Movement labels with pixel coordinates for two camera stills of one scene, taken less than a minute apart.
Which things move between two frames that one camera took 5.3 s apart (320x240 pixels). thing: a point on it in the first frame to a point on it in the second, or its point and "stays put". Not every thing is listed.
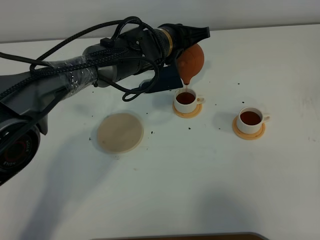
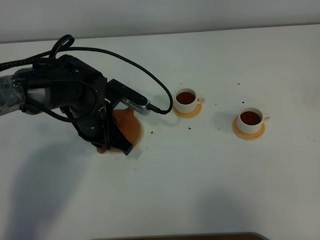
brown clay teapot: [189, 61] to [127, 123]
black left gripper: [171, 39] to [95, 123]
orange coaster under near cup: [197, 111] stays put
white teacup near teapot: [185, 100] stays put
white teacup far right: [250, 120] stays put
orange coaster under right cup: [243, 135] stays put
